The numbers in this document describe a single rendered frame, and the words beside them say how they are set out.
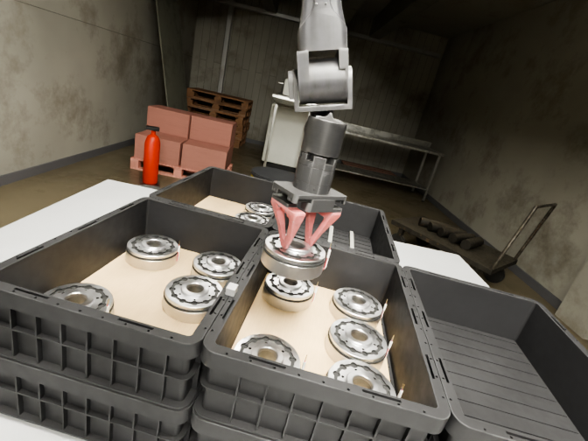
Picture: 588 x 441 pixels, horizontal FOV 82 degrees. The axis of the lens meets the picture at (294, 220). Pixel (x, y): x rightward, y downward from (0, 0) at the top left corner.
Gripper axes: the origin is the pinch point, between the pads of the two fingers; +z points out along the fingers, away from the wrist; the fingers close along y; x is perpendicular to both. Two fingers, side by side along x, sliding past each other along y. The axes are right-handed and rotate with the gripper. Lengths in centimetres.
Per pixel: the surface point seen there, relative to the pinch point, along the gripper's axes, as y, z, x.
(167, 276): 13.0, 17.2, -20.8
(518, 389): -33.7, 17.2, 28.6
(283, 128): -271, 24, -408
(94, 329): 28.4, 9.4, 0.7
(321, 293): -16.2, 16.9, -6.5
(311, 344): -4.1, 17.3, 5.6
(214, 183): -15, 11, -66
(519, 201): -382, 27, -103
